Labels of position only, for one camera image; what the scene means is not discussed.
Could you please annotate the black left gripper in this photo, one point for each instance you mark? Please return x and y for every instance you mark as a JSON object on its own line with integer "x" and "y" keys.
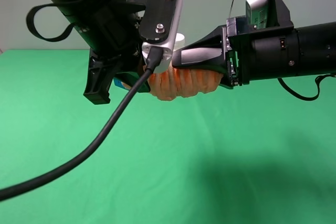
{"x": 118, "y": 27}

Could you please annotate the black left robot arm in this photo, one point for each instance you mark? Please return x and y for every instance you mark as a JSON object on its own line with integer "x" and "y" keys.
{"x": 71, "y": 10}

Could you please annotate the white milk bottle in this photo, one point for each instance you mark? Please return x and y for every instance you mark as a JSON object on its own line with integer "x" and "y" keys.
{"x": 179, "y": 41}

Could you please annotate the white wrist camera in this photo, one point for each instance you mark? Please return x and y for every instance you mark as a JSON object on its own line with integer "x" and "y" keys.
{"x": 164, "y": 39}
{"x": 257, "y": 13}

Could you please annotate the orange striped bread loaf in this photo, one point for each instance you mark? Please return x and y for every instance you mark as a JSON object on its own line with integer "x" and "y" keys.
{"x": 185, "y": 83}

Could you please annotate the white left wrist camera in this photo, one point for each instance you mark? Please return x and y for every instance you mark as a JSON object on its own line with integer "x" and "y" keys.
{"x": 164, "y": 39}

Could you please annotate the green table cloth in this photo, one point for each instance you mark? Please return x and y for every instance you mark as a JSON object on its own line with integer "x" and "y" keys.
{"x": 252, "y": 155}

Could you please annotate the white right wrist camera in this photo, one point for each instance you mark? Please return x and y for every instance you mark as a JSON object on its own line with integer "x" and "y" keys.
{"x": 257, "y": 13}

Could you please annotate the rubik's cube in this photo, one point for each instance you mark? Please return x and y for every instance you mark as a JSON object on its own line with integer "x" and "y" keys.
{"x": 120, "y": 84}

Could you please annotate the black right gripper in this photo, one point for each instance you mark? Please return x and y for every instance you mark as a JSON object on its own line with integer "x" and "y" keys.
{"x": 236, "y": 40}

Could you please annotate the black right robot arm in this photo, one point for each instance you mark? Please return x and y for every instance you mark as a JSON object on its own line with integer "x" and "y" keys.
{"x": 310, "y": 50}

